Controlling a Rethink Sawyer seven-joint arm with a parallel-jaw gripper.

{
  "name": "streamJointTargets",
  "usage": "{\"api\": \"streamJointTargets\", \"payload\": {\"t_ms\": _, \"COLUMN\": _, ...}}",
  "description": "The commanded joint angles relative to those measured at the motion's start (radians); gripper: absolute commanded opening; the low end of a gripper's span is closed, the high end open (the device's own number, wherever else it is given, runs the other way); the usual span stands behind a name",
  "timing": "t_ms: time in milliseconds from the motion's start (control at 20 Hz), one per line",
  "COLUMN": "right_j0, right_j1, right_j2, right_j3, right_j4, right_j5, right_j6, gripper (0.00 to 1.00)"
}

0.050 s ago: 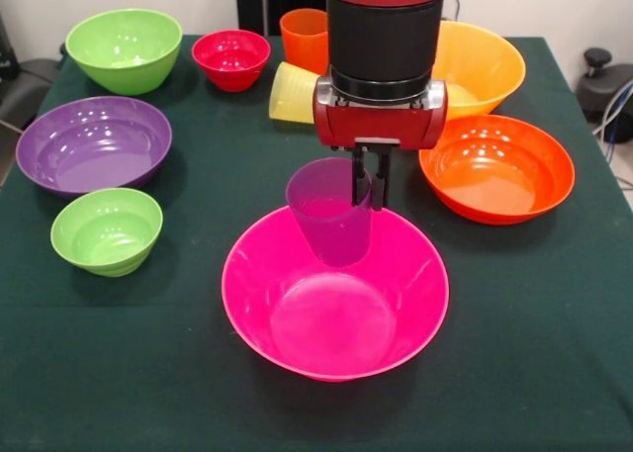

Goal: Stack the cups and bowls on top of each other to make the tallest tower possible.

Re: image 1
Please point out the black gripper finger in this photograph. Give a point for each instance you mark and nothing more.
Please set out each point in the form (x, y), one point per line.
(382, 185)
(360, 180)

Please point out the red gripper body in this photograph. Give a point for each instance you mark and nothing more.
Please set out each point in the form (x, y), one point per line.
(381, 125)

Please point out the purple cup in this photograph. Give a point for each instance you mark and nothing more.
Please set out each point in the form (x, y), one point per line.
(336, 234)

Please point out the yellow cup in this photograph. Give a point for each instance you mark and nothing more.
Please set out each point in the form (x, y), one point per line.
(292, 96)

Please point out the pink bowl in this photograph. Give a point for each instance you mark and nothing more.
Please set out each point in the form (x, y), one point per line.
(405, 284)

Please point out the yellow bowl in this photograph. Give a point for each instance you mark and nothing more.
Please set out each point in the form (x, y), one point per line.
(484, 61)

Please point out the orange bowl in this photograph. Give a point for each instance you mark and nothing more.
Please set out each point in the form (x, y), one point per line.
(494, 170)

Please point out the orange cup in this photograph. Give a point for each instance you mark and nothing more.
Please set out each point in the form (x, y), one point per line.
(304, 41)

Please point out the red bowl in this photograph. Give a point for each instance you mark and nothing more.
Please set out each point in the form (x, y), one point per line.
(232, 61)

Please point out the black round equipment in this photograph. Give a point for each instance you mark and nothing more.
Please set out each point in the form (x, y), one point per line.
(601, 86)

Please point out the small green bowl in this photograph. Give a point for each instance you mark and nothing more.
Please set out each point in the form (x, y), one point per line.
(106, 234)

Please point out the large green bowl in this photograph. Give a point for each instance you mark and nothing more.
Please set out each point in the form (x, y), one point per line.
(123, 71)

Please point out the purple bowl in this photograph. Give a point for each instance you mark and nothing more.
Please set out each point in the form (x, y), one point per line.
(94, 150)

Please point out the dark green tablecloth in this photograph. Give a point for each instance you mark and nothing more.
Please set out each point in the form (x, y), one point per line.
(148, 348)

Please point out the dark grey chair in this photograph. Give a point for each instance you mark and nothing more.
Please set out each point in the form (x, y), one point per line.
(29, 86)

